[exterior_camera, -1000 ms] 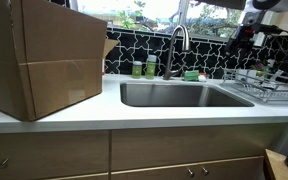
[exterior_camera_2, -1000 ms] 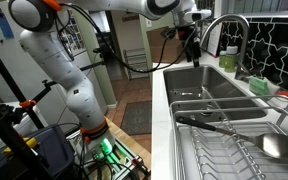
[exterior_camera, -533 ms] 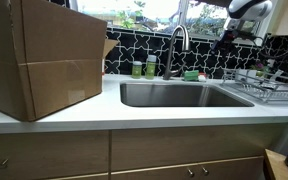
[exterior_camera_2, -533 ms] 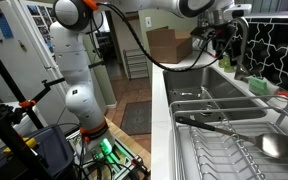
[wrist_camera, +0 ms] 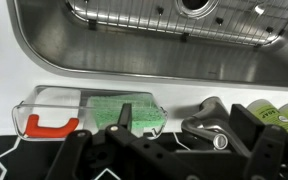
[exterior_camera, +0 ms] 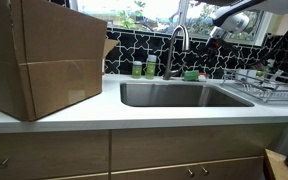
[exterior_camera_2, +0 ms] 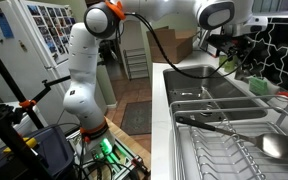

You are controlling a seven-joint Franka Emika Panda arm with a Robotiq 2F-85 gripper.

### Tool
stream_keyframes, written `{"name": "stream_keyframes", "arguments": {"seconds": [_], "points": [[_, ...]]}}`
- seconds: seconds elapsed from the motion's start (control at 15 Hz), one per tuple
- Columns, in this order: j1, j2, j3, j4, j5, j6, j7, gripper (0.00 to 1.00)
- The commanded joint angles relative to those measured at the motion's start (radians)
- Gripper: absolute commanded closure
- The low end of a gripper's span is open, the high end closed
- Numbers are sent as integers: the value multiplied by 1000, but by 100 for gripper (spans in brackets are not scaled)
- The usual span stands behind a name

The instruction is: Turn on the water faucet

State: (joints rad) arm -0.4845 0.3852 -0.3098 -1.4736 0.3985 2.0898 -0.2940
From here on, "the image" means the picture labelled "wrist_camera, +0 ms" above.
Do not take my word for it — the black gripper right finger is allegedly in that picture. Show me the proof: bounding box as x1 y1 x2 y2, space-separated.
229 104 288 180

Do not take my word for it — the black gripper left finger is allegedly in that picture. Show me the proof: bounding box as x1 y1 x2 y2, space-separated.
45 103 198 180

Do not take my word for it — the brushed steel gooseneck faucet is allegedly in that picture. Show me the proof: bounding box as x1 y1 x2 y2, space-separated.
181 96 229 150

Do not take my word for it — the tall green soap bottle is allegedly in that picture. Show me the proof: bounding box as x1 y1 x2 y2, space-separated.
247 99 288 132

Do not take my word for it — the green sponge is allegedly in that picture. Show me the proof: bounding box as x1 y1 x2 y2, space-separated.
87 93 166 129

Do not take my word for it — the clear sponge holder tray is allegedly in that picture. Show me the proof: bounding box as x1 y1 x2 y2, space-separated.
12 85 167 141

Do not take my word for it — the orange red scraper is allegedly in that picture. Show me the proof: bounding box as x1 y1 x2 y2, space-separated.
24 114 80 138

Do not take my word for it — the stainless steel sink basin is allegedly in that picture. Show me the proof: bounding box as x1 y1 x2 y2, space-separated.
6 0 288 87

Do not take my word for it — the sink drain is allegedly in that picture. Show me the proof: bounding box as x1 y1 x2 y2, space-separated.
175 0 220 19

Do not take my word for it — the wire sink bottom grid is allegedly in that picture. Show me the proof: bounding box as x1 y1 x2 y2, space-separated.
65 0 288 45

